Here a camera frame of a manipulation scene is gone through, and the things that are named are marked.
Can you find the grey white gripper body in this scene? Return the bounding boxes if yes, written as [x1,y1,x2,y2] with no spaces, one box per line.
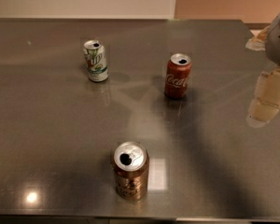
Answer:
[265,12,280,65]

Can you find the orange soda can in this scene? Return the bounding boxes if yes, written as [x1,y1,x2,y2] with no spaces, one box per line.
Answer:
[112,141,149,202]

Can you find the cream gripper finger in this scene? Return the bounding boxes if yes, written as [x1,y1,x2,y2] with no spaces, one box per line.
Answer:
[246,66,280,128]
[245,27,269,51]

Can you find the red coke can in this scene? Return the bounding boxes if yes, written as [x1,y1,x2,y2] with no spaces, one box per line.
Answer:
[164,53,192,99]

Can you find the white green 7up can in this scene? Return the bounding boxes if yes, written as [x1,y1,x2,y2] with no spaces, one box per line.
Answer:
[83,39,108,82]

